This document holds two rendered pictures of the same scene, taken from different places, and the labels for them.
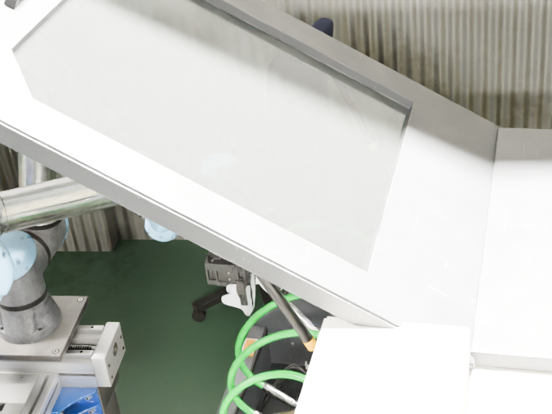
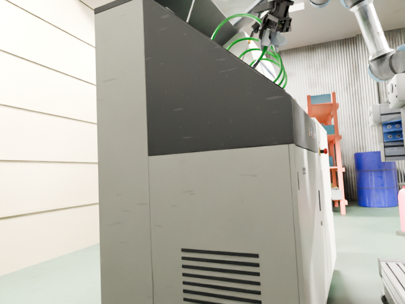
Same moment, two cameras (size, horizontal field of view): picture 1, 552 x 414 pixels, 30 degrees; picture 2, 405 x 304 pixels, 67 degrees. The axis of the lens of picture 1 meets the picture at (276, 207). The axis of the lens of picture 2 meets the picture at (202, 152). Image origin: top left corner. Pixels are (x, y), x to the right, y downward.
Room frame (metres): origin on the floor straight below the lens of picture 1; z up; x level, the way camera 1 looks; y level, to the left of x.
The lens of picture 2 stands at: (3.02, -0.05, 0.71)
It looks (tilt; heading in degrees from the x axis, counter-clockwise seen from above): 4 degrees up; 189
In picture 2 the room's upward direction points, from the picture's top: 3 degrees counter-clockwise
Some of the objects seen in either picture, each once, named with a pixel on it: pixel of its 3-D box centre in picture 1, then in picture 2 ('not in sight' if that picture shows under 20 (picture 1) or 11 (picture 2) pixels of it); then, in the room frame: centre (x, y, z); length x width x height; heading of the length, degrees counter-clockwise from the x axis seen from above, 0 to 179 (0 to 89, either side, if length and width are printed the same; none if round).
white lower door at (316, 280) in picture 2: not in sight; (313, 231); (1.68, 0.18, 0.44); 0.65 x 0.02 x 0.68; 163
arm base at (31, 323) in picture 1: (25, 307); not in sight; (1.96, 0.62, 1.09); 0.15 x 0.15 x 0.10
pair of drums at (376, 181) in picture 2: not in sight; (376, 177); (-3.19, 2.22, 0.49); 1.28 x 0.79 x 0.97; 168
